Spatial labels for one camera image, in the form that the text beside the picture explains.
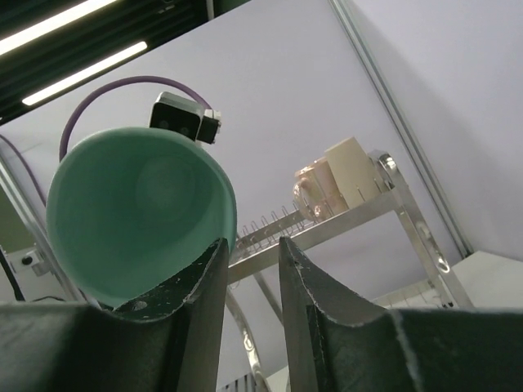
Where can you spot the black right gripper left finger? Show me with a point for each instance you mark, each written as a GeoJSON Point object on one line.
{"type": "Point", "coordinates": [167, 339]}

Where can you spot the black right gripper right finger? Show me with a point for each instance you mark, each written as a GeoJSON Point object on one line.
{"type": "Point", "coordinates": [336, 340]}

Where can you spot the teal green mug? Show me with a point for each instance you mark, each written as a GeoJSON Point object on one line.
{"type": "Point", "coordinates": [129, 208]}

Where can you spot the iridescent pink mug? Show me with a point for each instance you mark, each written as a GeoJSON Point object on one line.
{"type": "Point", "coordinates": [316, 193]}

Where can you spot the tall beige cup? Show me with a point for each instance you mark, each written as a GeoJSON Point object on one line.
{"type": "Point", "coordinates": [356, 177]}

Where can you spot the stainless steel dish rack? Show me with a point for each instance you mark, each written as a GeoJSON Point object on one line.
{"type": "Point", "coordinates": [377, 248]}

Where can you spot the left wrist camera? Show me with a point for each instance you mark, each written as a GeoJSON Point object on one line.
{"type": "Point", "coordinates": [185, 117]}

